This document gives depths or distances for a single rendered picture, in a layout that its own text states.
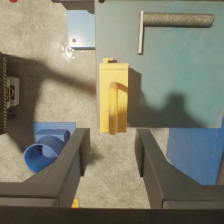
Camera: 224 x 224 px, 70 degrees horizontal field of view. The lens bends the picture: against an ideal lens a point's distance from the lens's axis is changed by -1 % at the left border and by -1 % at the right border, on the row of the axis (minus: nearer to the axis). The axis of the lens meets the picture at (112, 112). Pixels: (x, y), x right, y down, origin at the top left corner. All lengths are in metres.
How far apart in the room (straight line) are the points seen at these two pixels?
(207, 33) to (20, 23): 1.55
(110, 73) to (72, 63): 1.28
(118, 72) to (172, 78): 0.23
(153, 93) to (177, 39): 0.17
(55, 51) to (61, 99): 0.45
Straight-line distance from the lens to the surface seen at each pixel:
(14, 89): 1.70
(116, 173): 1.95
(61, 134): 1.63
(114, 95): 0.24
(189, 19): 0.52
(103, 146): 1.77
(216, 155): 1.08
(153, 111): 0.53
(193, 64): 0.55
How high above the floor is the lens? 1.56
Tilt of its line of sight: 74 degrees down
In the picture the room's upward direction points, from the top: 177 degrees counter-clockwise
